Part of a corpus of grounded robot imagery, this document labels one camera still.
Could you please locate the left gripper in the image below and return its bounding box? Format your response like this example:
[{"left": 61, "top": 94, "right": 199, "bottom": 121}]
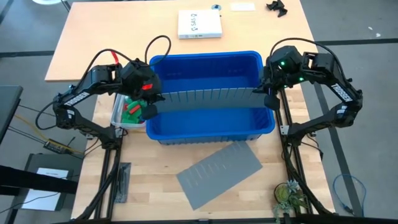
[{"left": 119, "top": 59, "right": 166, "bottom": 121}]

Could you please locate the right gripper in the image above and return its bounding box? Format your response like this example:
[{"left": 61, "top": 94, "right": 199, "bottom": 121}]
[{"left": 252, "top": 45, "right": 307, "bottom": 110}]

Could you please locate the clear plastic block container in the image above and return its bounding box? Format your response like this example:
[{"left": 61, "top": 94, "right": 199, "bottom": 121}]
[{"left": 111, "top": 93, "right": 149, "bottom": 130}]

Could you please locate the grey divider with long slots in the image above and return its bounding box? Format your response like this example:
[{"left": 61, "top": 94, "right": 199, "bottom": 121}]
[{"left": 155, "top": 87, "right": 268, "bottom": 113}]

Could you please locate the large blue plastic bin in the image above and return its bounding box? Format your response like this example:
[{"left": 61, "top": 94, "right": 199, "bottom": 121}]
[{"left": 145, "top": 50, "right": 276, "bottom": 146}]

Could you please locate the grey divider with short slots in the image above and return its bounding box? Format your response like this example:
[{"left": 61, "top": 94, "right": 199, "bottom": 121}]
[{"left": 175, "top": 140, "right": 264, "bottom": 211}]

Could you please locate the beige laminate desk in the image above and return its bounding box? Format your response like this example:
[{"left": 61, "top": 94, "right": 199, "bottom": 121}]
[{"left": 44, "top": 0, "right": 326, "bottom": 82}]

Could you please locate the white cardboard box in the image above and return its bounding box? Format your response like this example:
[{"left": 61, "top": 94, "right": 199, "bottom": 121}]
[{"left": 177, "top": 9, "right": 223, "bottom": 40}]

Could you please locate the white flat rectangular pad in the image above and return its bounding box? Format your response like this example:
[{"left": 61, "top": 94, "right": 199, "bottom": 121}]
[{"left": 229, "top": 2, "right": 256, "bottom": 12}]

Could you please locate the potted succulent plant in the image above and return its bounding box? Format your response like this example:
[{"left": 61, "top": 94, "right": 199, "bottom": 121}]
[{"left": 272, "top": 179, "right": 312, "bottom": 223}]

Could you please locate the small electronics board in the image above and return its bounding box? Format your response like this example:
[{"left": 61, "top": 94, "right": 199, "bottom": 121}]
[{"left": 42, "top": 139, "right": 68, "bottom": 154}]

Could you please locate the white paper sheet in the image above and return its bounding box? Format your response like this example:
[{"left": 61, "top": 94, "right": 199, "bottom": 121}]
[{"left": 22, "top": 167, "right": 69, "bottom": 212}]

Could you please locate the black floor box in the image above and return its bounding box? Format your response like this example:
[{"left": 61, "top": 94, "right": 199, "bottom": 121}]
[{"left": 20, "top": 152, "right": 75, "bottom": 212}]

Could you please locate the black metal bar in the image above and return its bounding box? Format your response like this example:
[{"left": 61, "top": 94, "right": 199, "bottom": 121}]
[{"left": 0, "top": 164, "right": 78, "bottom": 195}]

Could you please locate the black side table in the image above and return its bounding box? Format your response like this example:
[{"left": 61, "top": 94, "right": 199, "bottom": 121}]
[{"left": 0, "top": 85, "right": 24, "bottom": 144}]

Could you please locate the white round object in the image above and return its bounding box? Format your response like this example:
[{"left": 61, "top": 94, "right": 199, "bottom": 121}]
[{"left": 32, "top": 0, "right": 63, "bottom": 6}]

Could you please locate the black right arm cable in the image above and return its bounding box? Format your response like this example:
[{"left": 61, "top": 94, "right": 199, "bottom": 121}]
[{"left": 269, "top": 37, "right": 354, "bottom": 82}]

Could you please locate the black aluminium rig frame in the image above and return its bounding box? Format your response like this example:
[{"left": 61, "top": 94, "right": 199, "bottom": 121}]
[{"left": 74, "top": 79, "right": 340, "bottom": 224}]

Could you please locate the black plastic bracket part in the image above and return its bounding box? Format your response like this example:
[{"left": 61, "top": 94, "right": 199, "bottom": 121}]
[{"left": 266, "top": 0, "right": 289, "bottom": 18}]

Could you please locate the blue coiled floor cable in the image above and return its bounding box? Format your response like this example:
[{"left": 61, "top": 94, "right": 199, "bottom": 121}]
[{"left": 332, "top": 174, "right": 368, "bottom": 215}]

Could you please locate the yellow floor cable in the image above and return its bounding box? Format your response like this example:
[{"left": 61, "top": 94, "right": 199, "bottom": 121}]
[{"left": 14, "top": 114, "right": 85, "bottom": 154}]

